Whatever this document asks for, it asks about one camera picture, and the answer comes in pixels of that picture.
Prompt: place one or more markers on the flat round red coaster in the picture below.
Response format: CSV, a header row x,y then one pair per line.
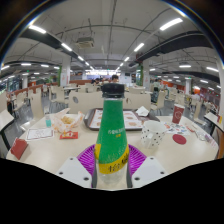
x,y
179,139

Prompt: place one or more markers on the crumpled food wrapper bag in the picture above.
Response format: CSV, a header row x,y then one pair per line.
x,y
66,120

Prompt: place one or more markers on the red paper cup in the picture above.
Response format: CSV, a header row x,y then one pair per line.
x,y
178,114

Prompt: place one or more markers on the green-labelled clear drink bottle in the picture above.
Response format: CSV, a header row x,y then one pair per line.
x,y
111,133

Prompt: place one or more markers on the white table with black leg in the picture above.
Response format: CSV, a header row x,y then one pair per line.
x,y
213,118

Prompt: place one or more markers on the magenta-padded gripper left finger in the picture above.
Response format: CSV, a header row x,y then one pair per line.
x,y
75,170

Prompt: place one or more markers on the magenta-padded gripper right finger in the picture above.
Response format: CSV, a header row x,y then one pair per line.
x,y
148,170

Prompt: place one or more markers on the group of beige chairs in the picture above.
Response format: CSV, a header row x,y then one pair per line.
x,y
36,103

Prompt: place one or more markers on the red tissue pack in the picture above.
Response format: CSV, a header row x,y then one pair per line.
x,y
19,149

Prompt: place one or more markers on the person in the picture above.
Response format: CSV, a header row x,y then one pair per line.
x,y
156,88
115,79

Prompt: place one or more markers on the small clear sanitizer bottle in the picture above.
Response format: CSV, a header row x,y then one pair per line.
x,y
48,122

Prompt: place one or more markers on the small red packet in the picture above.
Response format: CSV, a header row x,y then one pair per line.
x,y
69,135

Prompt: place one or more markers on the white paper napkin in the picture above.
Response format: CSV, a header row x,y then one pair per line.
x,y
142,111

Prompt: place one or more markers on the ceiling air conditioner unit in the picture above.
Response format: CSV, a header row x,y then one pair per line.
x,y
85,42

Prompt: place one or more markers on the group of ceiling lights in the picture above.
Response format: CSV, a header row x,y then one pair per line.
x,y
170,24

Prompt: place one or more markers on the clear plastic packet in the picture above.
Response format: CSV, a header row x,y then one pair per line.
x,y
205,136

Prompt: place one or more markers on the dark brown food tray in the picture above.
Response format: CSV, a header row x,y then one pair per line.
x,y
87,121

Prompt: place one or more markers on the beige plastic chair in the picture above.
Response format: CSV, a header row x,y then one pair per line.
x,y
138,100
85,101

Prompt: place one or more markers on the white printed card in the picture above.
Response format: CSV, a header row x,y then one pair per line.
x,y
40,134

